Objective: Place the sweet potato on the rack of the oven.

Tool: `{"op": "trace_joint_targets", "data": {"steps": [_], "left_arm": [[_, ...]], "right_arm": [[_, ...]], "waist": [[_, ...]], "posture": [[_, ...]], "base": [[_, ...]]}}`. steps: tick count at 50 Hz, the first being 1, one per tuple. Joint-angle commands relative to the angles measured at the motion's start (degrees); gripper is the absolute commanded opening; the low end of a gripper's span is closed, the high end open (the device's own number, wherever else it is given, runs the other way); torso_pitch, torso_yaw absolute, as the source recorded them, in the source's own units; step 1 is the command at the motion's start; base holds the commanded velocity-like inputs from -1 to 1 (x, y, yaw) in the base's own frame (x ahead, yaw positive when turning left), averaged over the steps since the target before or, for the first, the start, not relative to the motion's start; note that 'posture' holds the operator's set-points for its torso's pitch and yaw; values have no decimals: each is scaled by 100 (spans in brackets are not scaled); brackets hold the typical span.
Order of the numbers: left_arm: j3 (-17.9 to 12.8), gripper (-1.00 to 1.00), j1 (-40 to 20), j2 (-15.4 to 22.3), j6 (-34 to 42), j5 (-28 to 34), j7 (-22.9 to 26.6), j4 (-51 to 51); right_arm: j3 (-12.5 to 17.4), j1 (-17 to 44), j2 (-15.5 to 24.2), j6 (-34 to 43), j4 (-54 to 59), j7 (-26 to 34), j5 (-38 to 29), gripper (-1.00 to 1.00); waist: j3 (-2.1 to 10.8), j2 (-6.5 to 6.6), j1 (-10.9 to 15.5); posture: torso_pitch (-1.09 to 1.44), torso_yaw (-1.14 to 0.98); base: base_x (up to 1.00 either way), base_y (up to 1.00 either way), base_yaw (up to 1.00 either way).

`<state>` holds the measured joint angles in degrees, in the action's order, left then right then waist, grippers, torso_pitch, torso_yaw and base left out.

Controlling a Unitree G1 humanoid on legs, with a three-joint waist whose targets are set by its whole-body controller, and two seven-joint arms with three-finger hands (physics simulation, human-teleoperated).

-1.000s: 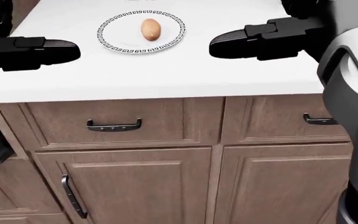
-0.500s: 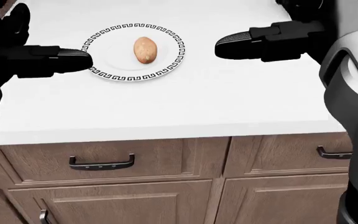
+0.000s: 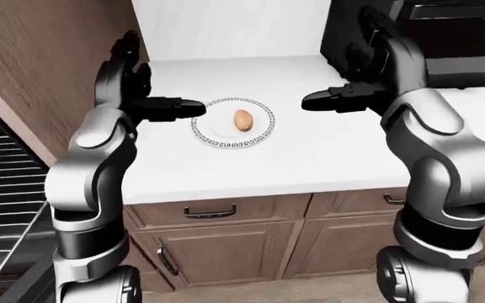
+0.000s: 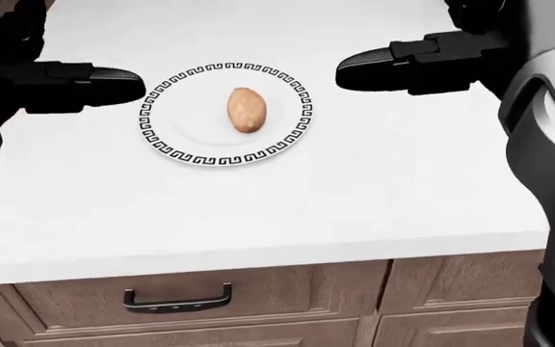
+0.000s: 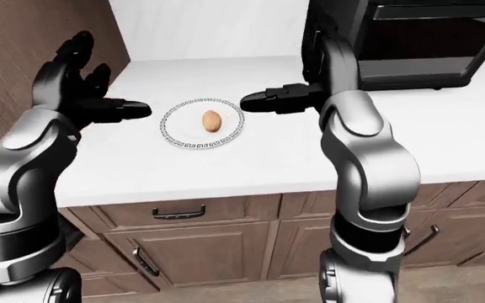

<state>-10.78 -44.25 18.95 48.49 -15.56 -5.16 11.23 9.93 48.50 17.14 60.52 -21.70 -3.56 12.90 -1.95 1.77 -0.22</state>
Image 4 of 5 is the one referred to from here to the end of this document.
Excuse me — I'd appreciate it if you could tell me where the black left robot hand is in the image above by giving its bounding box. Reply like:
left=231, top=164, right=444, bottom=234
left=0, top=0, right=147, bottom=116

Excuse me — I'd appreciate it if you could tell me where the black drawer handle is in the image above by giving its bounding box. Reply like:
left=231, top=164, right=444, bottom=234
left=122, top=282, right=233, bottom=313

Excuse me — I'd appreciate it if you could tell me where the white plate with key-pattern rim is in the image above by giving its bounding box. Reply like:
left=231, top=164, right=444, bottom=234
left=137, top=61, right=314, bottom=168

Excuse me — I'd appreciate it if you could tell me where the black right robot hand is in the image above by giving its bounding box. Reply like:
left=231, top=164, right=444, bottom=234
left=334, top=0, right=529, bottom=97

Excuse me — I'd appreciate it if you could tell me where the wooden cabinet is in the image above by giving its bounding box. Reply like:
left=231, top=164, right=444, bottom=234
left=0, top=249, right=546, bottom=347

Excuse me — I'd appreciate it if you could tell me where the tan sweet potato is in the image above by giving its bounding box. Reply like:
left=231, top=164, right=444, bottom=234
left=226, top=87, right=268, bottom=134

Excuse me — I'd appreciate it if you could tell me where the wooden drawer with black handle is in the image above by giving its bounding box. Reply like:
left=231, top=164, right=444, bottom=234
left=11, top=260, right=390, bottom=331

